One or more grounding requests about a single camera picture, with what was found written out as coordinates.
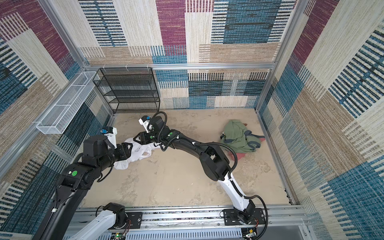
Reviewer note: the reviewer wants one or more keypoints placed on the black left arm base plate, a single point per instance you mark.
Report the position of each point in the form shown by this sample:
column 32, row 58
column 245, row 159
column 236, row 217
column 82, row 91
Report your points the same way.
column 133, row 220

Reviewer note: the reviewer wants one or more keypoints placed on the white cloth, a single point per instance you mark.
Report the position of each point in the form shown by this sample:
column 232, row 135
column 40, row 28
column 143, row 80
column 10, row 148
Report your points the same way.
column 138, row 152

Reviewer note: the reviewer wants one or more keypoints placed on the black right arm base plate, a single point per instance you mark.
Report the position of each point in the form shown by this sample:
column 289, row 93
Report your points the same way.
column 231, row 217

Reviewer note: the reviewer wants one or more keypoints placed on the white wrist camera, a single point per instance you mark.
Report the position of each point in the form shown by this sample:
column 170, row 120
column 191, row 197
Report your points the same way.
column 110, row 133
column 145, row 121

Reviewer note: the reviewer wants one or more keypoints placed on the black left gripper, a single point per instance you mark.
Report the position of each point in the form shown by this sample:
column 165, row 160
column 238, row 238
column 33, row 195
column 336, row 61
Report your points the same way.
column 125, row 151

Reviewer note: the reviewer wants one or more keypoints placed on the green cloth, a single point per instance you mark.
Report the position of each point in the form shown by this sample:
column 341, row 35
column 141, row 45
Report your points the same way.
column 234, row 136

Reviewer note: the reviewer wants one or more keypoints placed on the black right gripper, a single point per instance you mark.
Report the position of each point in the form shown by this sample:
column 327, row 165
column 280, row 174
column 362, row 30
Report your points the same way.
column 143, row 135

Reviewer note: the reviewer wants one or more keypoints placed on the red cloth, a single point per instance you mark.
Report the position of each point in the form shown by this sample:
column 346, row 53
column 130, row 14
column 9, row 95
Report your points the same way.
column 241, row 155

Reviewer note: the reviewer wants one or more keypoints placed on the white wire mesh basket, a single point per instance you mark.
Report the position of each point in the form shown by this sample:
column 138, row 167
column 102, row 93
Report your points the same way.
column 57, row 119

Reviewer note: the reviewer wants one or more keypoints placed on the black wire shelf rack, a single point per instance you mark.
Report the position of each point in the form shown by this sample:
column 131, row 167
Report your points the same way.
column 128, row 90

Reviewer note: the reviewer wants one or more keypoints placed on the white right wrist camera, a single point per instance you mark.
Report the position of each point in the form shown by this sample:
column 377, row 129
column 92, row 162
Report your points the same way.
column 145, row 121

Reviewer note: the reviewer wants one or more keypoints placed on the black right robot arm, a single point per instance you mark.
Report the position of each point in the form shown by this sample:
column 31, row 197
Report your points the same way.
column 214, row 162

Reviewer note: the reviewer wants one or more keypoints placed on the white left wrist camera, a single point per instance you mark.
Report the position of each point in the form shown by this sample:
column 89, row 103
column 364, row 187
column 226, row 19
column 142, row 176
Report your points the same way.
column 110, row 133

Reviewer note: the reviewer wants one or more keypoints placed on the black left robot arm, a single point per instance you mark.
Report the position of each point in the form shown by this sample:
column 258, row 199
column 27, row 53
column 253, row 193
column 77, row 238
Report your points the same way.
column 76, row 180

